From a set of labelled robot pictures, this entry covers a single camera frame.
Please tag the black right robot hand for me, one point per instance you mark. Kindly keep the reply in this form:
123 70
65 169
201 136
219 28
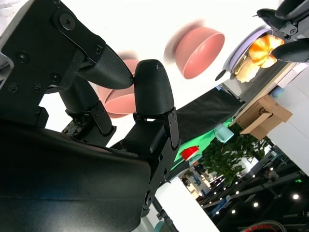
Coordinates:
72 181

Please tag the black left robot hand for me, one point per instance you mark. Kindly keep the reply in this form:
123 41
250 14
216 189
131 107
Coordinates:
292 53

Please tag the pink bowl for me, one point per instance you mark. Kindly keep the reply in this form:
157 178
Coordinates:
130 66
120 107
202 55

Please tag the orange pumpkin-shaped bread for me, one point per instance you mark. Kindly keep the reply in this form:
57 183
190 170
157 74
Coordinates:
260 50

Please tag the light blue round object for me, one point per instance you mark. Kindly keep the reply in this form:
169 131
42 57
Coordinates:
277 93

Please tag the beige bread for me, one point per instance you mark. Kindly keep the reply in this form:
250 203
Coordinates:
246 71

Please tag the purple plate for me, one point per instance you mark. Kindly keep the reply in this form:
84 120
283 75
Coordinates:
233 58

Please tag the cardboard box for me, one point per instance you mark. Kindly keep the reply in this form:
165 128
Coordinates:
260 116

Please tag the black table grommet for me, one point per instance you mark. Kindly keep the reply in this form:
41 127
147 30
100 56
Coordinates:
220 75

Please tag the black tripod pole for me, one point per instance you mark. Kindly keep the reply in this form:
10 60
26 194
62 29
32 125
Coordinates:
166 217

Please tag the light blue cup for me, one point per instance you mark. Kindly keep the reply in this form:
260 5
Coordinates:
224 133

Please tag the black cloth backdrop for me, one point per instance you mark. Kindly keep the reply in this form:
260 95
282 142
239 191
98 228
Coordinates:
205 113

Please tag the green cloth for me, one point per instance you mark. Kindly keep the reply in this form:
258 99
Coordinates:
206 136

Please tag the red round object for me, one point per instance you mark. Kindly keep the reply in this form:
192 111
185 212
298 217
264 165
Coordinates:
189 152

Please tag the green leafy plant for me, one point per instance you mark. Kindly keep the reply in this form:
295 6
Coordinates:
227 159

